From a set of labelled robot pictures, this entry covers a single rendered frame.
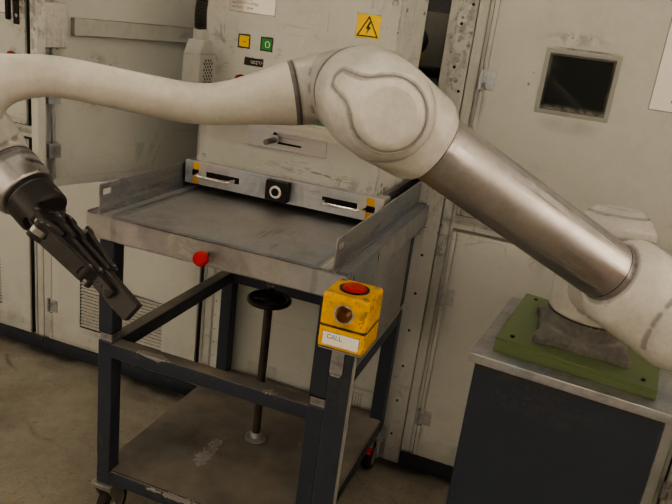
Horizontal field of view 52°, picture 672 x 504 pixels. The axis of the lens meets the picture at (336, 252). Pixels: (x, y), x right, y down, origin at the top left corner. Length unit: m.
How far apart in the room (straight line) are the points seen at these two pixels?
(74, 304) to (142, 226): 1.16
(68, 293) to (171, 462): 0.95
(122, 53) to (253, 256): 0.74
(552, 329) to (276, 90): 0.71
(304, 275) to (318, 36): 0.58
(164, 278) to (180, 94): 1.40
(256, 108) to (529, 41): 0.97
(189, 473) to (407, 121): 1.26
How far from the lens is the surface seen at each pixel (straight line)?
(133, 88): 1.03
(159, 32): 1.97
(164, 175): 1.79
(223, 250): 1.45
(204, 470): 1.91
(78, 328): 2.70
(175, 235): 1.51
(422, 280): 2.04
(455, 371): 2.10
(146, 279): 2.44
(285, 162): 1.73
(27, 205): 1.06
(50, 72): 1.00
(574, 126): 1.88
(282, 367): 2.31
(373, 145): 0.87
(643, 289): 1.15
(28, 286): 2.79
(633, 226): 1.35
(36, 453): 2.31
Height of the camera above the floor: 1.32
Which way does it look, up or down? 19 degrees down
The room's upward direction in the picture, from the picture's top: 7 degrees clockwise
